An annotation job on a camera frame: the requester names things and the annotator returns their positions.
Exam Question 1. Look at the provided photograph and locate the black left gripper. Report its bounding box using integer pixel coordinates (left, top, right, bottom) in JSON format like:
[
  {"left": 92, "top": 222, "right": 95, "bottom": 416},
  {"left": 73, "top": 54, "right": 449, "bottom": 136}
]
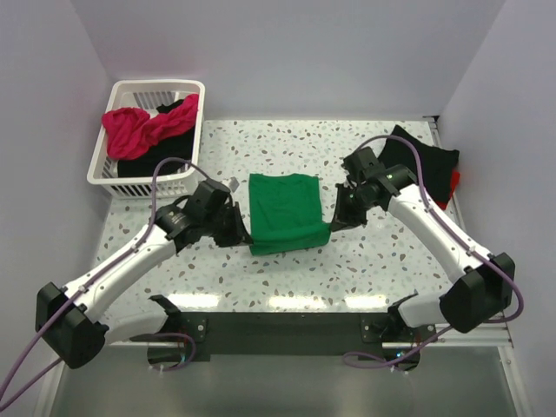
[{"left": 203, "top": 202, "right": 253, "bottom": 248}]

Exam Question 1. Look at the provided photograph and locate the aluminium front rail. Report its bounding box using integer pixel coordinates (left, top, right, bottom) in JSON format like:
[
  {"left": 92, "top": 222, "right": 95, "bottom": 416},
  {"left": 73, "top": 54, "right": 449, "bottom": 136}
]
[{"left": 100, "top": 311, "right": 513, "bottom": 348}]

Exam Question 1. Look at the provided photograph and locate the black t-shirt in basket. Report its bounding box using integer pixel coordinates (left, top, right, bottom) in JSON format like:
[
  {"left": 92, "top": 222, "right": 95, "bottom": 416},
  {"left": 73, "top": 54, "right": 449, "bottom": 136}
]
[{"left": 114, "top": 99, "right": 195, "bottom": 178}]

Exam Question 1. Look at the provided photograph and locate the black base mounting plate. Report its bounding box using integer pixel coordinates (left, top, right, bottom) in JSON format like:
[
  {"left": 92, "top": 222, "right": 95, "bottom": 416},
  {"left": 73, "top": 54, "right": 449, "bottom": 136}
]
[{"left": 129, "top": 310, "right": 440, "bottom": 370}]

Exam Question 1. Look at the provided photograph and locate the white plastic laundry basket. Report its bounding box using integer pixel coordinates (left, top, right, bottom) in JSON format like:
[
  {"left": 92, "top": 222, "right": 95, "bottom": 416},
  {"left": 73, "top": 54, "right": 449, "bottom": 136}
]
[{"left": 87, "top": 79, "right": 205, "bottom": 199}]

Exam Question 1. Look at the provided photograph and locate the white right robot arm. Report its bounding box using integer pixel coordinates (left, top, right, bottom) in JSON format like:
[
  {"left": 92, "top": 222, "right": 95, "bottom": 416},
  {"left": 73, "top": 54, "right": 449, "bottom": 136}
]
[{"left": 330, "top": 148, "right": 515, "bottom": 341}]

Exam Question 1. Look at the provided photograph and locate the green t-shirt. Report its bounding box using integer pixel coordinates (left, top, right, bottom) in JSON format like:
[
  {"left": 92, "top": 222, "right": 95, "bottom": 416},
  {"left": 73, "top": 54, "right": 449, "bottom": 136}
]
[{"left": 248, "top": 174, "right": 331, "bottom": 256}]

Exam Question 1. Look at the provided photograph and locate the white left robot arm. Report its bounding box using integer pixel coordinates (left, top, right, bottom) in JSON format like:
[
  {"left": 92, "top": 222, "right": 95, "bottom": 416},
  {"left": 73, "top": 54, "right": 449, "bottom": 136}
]
[{"left": 35, "top": 179, "right": 253, "bottom": 369}]

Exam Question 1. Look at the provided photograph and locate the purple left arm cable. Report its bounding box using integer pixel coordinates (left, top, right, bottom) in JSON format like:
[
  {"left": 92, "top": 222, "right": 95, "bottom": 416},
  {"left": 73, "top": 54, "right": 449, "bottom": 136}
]
[{"left": 0, "top": 156, "right": 214, "bottom": 417}]

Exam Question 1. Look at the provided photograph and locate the red folded t-shirt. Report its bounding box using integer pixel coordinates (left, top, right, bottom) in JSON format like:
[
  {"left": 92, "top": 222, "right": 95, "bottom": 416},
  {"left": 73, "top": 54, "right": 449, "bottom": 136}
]
[{"left": 434, "top": 169, "right": 460, "bottom": 210}]

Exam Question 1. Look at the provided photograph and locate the pink t-shirt in basket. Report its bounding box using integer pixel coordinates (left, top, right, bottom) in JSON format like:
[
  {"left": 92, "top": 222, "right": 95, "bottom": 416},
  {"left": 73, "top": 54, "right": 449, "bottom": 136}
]
[{"left": 102, "top": 94, "right": 200, "bottom": 160}]

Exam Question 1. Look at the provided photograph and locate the black folded t-shirt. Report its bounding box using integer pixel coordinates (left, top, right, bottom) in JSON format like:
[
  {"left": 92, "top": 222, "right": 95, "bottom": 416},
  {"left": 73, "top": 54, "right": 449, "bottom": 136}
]
[{"left": 378, "top": 125, "right": 460, "bottom": 198}]

